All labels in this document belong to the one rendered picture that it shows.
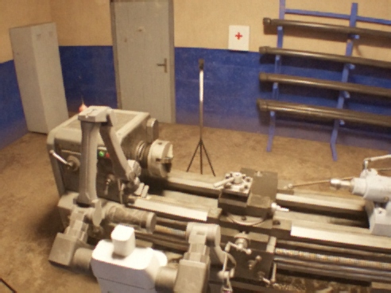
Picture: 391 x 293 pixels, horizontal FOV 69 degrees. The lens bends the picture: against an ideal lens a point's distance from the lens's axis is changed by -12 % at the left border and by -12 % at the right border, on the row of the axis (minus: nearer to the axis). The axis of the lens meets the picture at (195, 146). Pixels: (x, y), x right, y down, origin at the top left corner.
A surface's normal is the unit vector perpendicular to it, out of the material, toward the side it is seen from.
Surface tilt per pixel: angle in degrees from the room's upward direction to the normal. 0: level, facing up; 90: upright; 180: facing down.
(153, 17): 90
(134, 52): 90
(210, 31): 90
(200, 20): 90
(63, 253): 30
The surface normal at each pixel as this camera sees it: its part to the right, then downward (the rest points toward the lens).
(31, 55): -0.29, 0.44
